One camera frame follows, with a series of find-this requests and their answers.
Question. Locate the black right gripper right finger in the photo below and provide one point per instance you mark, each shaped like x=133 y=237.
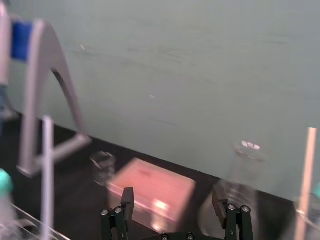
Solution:
x=220 y=207

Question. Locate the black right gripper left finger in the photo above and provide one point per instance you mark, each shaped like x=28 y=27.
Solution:
x=128 y=200

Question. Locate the clear glass stirring rod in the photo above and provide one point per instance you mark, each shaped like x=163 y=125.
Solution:
x=47 y=175

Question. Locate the pale glass rod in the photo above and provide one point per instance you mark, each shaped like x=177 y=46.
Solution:
x=308 y=162

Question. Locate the pink pipette tip box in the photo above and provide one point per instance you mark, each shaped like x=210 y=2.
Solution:
x=155 y=180

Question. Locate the clear glass conical flask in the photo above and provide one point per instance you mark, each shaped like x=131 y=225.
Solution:
x=240 y=175

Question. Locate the small clear glass beaker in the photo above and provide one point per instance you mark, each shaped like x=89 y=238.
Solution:
x=102 y=167

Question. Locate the black table cloth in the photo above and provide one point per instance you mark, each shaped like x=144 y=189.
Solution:
x=75 y=195

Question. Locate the clear acrylic rack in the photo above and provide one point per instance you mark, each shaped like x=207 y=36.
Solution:
x=30 y=225

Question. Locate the grey arched pipette stand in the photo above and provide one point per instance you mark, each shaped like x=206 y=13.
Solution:
x=47 y=62

